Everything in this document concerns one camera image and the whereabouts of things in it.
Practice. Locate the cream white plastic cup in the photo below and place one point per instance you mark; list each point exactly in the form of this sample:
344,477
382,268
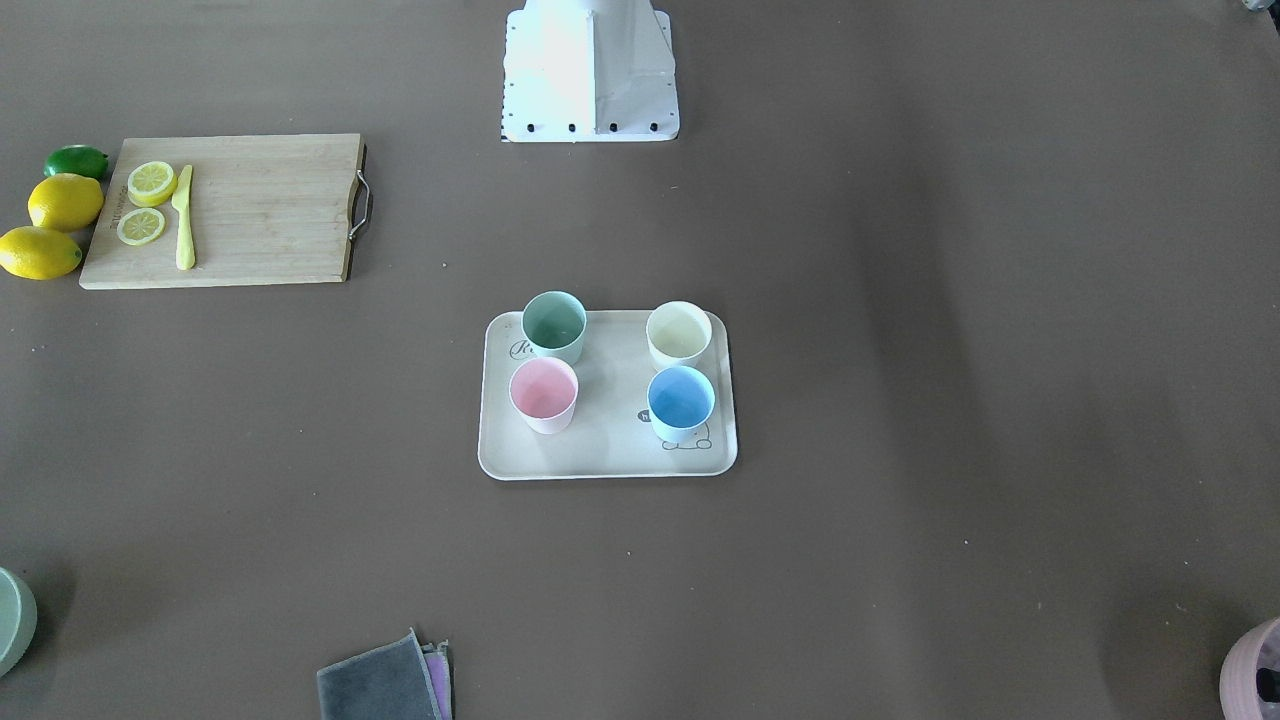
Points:
677,334

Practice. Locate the light blue plastic cup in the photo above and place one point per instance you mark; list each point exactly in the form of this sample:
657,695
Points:
680,399

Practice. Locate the mint green plastic cup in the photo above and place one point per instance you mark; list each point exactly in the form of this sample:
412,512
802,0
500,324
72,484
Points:
554,323

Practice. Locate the pink plastic cup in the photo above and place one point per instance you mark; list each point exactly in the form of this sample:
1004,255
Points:
544,391

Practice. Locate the cream rectangular serving tray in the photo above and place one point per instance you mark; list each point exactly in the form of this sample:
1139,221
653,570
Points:
610,434

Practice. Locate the purple folded cloth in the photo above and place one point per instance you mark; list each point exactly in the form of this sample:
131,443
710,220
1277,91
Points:
437,658

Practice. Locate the grey folded cloth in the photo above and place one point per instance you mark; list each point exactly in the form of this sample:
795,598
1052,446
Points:
389,682

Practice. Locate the yellow plastic knife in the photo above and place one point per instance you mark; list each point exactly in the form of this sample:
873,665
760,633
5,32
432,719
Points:
185,250

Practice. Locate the upper lemon slice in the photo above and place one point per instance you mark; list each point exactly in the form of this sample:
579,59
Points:
141,226

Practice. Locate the lemon slice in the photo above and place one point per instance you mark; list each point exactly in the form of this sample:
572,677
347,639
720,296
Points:
141,226
151,184

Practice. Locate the lower lemon slice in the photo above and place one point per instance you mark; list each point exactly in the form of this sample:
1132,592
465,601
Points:
151,184

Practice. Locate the green lime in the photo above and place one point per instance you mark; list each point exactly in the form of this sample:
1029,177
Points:
79,160

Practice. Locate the whole yellow lemon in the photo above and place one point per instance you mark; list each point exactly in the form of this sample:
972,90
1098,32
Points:
39,253
65,202

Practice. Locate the green plastic bowl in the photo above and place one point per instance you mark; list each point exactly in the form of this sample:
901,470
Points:
19,616

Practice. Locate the pink bowl with ice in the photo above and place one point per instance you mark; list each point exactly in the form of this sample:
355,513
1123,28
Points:
1249,678

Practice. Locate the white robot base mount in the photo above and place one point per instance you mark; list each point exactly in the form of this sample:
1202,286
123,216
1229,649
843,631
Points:
589,71

